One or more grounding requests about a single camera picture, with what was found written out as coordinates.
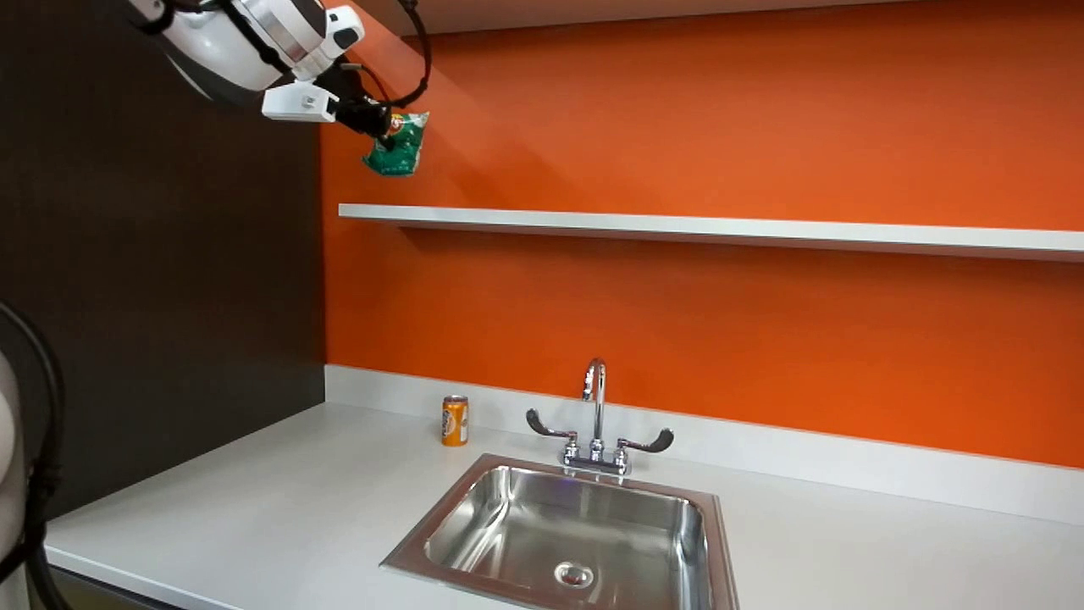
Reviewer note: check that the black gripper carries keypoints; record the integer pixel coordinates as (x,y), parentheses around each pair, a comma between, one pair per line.
(361,102)

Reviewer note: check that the green chips packet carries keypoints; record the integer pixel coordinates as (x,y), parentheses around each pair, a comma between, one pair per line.
(397,158)

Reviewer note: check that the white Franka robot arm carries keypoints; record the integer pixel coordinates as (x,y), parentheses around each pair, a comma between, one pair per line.
(225,38)

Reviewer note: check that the overhead cabinet underside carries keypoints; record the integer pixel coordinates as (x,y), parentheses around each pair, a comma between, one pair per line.
(631,11)

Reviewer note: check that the dark wood cabinet panel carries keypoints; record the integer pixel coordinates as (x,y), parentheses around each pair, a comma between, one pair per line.
(157,282)

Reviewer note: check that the orange soda can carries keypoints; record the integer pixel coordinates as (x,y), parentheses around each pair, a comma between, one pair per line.
(454,421)

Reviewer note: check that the stainless steel sink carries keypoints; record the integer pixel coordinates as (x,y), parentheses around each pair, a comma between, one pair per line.
(563,531)

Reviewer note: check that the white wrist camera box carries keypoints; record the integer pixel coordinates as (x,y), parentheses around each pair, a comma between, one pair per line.
(300,102)

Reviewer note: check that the white wall shelf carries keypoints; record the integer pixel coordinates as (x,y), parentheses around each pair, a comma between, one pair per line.
(700,229)

